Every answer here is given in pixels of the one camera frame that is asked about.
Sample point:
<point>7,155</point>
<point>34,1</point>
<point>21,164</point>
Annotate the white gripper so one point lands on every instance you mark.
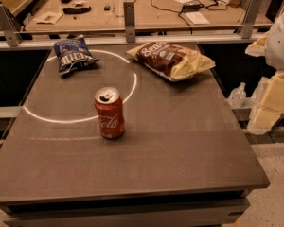
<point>281,46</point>

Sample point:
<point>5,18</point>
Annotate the brown chip bag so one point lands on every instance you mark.
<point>171,61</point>

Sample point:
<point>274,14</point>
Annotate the red coke can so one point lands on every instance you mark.
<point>109,107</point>

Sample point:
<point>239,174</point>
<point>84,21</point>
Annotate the blue chip bag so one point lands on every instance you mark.
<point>73,55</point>

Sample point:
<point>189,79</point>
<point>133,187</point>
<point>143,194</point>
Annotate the clear sanitizer bottle left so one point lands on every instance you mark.
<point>237,96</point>

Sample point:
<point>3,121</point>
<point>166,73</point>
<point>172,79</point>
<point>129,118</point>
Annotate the white label card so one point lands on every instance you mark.
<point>197,18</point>

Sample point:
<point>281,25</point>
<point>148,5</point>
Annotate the black power adapter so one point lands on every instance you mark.
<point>191,7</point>

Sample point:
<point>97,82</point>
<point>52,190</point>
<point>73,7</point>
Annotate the small black object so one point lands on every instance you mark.
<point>107,7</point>

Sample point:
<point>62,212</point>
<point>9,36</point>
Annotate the black device on desk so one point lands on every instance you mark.
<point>76,10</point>

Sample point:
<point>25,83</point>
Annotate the small paper card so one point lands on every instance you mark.
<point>48,18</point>

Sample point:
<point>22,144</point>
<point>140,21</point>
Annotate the metal bracket right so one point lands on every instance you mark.
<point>247,26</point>

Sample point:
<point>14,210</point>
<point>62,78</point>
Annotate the metal bracket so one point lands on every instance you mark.
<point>10,26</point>
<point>247,26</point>
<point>129,21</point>

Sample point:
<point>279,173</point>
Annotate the metal bracket middle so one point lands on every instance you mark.
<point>129,21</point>

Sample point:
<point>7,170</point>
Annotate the metal bracket left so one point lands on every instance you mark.
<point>10,26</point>

